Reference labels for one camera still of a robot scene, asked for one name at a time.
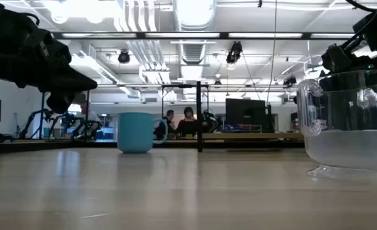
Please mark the background black robot arm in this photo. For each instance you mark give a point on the background black robot arm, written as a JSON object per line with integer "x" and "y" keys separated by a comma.
{"x": 32, "y": 119}
{"x": 211, "y": 121}
{"x": 67, "y": 123}

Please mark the silver ceiling air duct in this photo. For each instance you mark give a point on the silver ceiling air duct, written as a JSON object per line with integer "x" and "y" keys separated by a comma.
{"x": 193, "y": 32}

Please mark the teal ceramic mug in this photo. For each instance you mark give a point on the teal ceramic mug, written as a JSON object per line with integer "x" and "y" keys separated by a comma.
{"x": 134, "y": 132}

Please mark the person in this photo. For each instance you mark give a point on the person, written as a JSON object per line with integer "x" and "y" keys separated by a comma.
{"x": 187, "y": 124}
{"x": 163, "y": 127}
{"x": 86, "y": 116}

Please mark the long overhead light bar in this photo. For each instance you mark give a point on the long overhead light bar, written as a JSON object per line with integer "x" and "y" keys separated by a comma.
{"x": 182, "y": 35}

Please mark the black vertical frame post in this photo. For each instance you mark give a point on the black vertical frame post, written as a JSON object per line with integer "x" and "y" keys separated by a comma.
{"x": 199, "y": 121}

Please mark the black ceiling camera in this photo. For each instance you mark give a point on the black ceiling camera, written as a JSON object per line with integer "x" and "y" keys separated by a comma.
{"x": 124, "y": 57}
{"x": 233, "y": 54}

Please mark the clear glass mug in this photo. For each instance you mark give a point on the clear glass mug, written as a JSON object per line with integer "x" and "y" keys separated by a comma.
{"x": 351, "y": 150}

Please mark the black computer monitor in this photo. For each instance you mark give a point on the black computer monitor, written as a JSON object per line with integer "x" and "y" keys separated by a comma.
{"x": 244, "y": 115}

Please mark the long wooden workbench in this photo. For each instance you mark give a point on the long wooden workbench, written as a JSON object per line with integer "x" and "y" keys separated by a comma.
{"x": 252, "y": 136}

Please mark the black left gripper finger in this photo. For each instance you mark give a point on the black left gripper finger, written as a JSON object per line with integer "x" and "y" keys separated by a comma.
{"x": 70, "y": 81}
{"x": 60, "y": 102}

